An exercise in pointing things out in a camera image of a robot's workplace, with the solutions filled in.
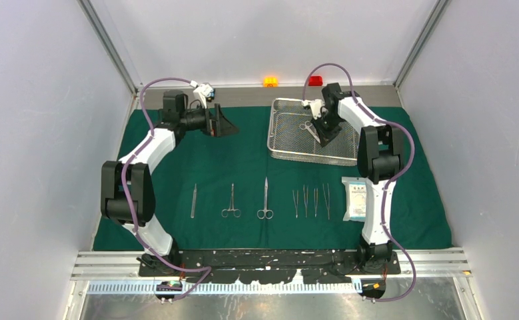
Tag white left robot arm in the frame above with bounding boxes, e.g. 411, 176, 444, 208
101, 90, 239, 276

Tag steel ring-handled hemostat clamp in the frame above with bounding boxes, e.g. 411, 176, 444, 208
221, 183, 241, 218

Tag red toy block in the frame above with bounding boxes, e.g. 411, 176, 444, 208
307, 75, 324, 87

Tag metal mesh instrument tray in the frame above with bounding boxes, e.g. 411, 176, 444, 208
267, 98, 359, 167

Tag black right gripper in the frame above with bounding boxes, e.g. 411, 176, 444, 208
310, 111, 342, 146

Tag white sterile packet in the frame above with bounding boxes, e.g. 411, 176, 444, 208
341, 177, 366, 222

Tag steel ring-handled scissors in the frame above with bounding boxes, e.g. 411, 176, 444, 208
257, 177, 274, 219

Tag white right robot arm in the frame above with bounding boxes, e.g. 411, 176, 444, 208
302, 83, 405, 274

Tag steel needle holder clamp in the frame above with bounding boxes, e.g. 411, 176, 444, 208
313, 187, 319, 217

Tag small steel scissors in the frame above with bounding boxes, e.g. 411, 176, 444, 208
299, 121, 320, 143

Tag steel surgical forceps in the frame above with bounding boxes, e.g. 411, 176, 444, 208
292, 190, 300, 219

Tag long steel probe rod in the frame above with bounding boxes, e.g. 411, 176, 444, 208
190, 183, 198, 219

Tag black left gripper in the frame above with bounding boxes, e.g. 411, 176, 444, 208
180, 102, 239, 138

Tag yellow toy block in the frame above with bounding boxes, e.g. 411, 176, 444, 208
262, 77, 278, 87

